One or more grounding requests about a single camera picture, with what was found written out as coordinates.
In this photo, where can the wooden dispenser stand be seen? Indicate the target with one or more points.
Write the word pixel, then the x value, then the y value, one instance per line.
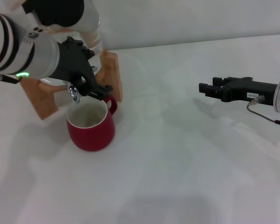
pixel 39 100

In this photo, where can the red cup with white inside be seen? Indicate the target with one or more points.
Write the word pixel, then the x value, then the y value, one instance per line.
pixel 91 137

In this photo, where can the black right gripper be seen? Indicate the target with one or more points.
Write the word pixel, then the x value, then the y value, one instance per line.
pixel 247 89

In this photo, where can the clear glass water dispenser jar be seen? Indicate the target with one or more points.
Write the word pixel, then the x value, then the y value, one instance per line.
pixel 94 40

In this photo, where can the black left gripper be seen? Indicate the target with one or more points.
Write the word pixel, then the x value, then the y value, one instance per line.
pixel 72 60

